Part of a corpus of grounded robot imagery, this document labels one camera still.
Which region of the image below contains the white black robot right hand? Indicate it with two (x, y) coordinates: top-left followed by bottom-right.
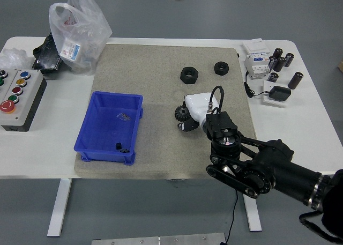
(178, 92), (215, 133)

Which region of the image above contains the large black gear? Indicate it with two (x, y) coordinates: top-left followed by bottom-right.
(175, 105), (192, 124)

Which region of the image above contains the large black hex nut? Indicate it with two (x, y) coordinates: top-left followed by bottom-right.
(180, 66), (199, 84)

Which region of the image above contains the small black hex nut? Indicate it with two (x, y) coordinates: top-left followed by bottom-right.
(213, 61), (230, 76)

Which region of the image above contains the grey push-button control box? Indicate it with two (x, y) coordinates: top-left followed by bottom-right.
(0, 69), (48, 132)

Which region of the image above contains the grey button box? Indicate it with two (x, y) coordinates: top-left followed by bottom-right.
(0, 69), (17, 96)

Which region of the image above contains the grey-brown mat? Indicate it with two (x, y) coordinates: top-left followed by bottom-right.
(74, 43), (258, 180)

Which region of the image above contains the white flat plate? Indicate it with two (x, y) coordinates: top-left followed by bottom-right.
(261, 80), (289, 108)

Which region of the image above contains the white circuit breaker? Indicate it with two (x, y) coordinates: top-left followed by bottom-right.
(242, 38), (271, 80)

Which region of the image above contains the black power adapter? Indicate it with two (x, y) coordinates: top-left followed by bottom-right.
(269, 86), (292, 101)

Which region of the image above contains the blue plastic bin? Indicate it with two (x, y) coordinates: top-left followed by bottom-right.
(74, 91), (144, 165)

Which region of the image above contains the large black cylindrical capacitor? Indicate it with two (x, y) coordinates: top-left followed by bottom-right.
(288, 71), (304, 90)

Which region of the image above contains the white blue small carton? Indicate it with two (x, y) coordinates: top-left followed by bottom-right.
(60, 40), (82, 62)

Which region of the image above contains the silver metal plate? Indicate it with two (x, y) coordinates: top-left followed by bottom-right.
(91, 232), (227, 245)

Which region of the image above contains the clear plastic bag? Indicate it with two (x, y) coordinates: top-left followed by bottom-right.
(48, 0), (113, 76)

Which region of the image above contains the black plastic case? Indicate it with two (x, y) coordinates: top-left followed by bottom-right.
(32, 32), (64, 75)

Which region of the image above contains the crumpled clear plastic wrap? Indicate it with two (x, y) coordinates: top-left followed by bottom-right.
(0, 48), (29, 70)

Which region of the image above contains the black adapter cord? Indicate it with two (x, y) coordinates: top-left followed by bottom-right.
(243, 71), (271, 98)

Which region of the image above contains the black hanging cable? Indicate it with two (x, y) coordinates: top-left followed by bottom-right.
(224, 190), (239, 243)

